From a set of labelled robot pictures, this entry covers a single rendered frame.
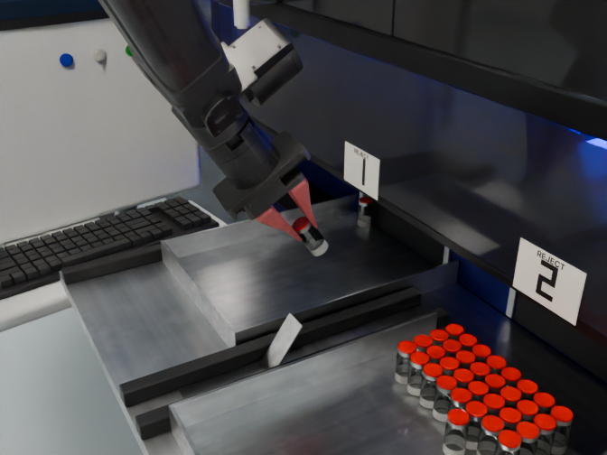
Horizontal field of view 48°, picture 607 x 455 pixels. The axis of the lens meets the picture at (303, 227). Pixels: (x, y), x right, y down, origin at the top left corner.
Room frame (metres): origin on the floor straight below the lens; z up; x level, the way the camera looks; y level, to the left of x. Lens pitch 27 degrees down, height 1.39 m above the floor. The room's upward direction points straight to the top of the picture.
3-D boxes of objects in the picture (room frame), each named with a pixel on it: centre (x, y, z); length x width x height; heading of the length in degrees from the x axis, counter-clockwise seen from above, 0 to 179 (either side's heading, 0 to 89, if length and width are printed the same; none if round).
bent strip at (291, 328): (0.61, 0.07, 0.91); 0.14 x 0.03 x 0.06; 119
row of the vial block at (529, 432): (0.55, -0.17, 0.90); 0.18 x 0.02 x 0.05; 29
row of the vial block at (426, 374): (0.54, -0.15, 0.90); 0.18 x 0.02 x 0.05; 29
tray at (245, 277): (0.85, 0.00, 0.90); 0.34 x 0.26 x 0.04; 120
